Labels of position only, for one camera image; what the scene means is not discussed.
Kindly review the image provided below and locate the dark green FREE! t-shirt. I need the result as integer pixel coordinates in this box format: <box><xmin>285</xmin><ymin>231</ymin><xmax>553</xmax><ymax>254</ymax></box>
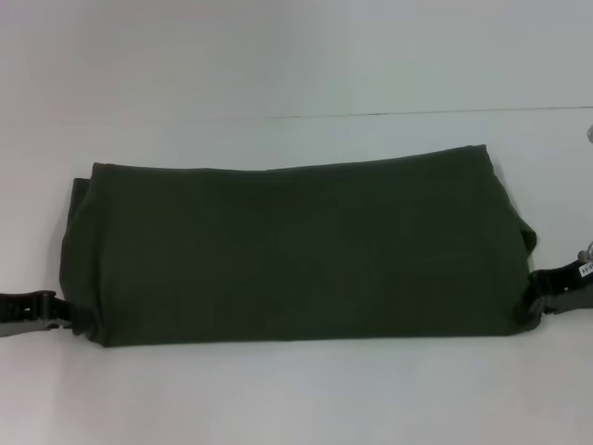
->
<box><xmin>58</xmin><ymin>144</ymin><xmax>544</xmax><ymax>350</ymax></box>

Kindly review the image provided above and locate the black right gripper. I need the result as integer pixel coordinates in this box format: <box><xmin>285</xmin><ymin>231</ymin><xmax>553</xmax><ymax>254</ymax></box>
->
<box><xmin>527</xmin><ymin>259</ymin><xmax>593</xmax><ymax>322</ymax></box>

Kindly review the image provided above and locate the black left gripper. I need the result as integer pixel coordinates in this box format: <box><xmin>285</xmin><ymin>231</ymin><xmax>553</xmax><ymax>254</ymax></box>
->
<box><xmin>0</xmin><ymin>289</ymin><xmax>81</xmax><ymax>338</ymax></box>

